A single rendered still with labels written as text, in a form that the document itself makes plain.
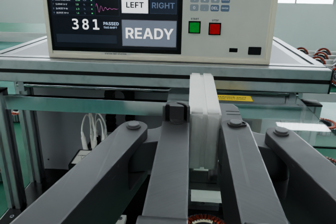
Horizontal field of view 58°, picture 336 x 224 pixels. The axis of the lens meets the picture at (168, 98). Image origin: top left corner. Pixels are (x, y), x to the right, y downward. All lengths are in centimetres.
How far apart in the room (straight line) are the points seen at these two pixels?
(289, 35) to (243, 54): 665
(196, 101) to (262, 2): 46
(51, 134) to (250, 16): 58
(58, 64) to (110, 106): 13
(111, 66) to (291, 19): 672
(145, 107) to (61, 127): 32
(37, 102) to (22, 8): 722
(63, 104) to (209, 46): 31
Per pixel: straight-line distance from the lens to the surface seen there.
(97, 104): 62
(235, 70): 58
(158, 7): 59
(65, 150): 88
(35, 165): 86
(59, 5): 63
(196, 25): 58
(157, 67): 58
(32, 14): 776
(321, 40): 749
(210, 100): 15
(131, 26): 60
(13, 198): 80
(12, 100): 69
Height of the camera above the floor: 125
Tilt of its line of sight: 20 degrees down
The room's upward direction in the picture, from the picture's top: 1 degrees clockwise
